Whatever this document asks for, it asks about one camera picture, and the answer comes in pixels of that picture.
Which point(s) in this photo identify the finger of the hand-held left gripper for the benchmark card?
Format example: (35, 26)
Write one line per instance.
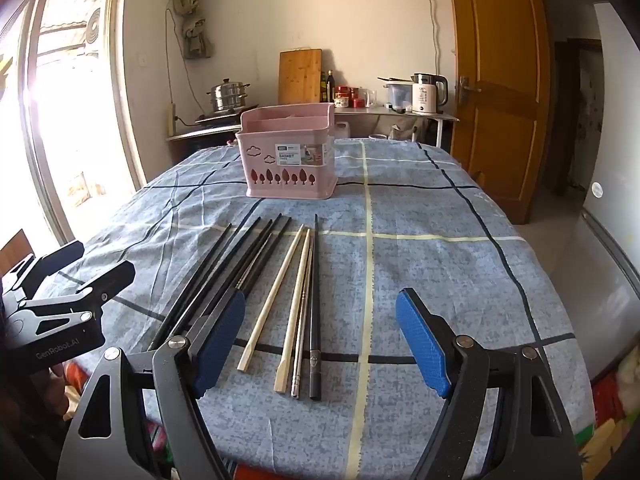
(110, 280)
(65, 255)

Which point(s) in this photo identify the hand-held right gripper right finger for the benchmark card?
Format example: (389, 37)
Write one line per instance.
(422, 340)

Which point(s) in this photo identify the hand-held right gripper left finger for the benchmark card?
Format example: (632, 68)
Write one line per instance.
(220, 345)

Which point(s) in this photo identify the wooden chopstick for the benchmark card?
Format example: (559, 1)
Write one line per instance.
(295, 305)
(272, 297)

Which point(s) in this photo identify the metal chopstick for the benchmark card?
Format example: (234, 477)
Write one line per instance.
(303, 320)

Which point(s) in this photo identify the dark grey chopstick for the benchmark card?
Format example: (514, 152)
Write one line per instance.
(314, 340)

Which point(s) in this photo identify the pink plastic basket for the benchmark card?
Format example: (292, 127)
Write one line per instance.
(260, 135)

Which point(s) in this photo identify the person's left hand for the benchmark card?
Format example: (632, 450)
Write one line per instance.
(55, 390)

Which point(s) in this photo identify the blue checked tablecloth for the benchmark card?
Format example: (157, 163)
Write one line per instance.
(425, 240)

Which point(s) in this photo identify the glass window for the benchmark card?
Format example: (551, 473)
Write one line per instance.
(60, 110)

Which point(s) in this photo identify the low metal shelf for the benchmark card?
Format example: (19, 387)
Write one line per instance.
(200, 132)

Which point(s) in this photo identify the white power strip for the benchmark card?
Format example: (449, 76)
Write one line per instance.
(173, 115)

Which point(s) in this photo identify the black induction cooker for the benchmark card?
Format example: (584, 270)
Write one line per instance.
(217, 117)

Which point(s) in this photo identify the colourful floral cloth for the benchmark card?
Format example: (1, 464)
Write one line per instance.
(607, 410)

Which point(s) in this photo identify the steel steamer pot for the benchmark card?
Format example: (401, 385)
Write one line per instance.
(228, 95)

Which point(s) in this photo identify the white plastic jug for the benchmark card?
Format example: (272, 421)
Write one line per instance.
(342, 129)

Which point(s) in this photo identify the outdoor air conditioner unit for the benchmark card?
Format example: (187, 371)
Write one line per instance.
(92, 25)

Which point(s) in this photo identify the silver refrigerator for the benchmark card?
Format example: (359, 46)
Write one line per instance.
(615, 210)

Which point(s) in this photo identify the wooden door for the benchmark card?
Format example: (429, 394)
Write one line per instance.
(500, 110)

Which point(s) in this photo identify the white electric kettle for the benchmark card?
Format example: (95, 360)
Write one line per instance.
(427, 95)

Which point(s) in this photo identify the clear plastic container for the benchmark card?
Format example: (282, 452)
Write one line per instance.
(398, 95)

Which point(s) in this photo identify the glass cup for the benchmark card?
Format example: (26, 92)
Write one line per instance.
(370, 98)

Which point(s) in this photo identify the tied beige curtain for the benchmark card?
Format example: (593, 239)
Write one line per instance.
(192, 25)

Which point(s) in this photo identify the dark sauce bottle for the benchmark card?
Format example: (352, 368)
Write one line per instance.
(323, 88)

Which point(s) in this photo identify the dark oil bottle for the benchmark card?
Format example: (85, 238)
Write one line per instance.
(330, 85)

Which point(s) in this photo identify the wooden cutting board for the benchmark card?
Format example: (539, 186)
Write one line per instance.
(300, 75)

